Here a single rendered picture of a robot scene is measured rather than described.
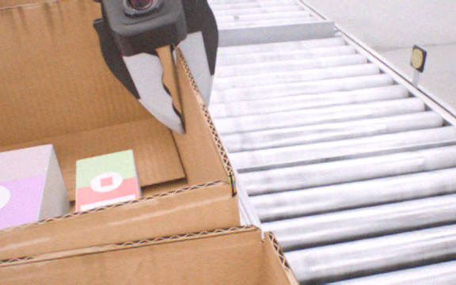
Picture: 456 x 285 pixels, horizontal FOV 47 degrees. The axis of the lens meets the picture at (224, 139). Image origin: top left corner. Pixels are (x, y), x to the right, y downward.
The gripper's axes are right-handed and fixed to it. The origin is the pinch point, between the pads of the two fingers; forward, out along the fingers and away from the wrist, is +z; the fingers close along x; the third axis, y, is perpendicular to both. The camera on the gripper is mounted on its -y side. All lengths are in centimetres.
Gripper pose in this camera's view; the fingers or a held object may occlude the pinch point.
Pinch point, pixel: (187, 122)
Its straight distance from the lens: 45.1
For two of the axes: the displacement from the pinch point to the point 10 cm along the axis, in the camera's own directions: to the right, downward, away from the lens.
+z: 2.3, 8.1, 5.3
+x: -9.5, 3.2, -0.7
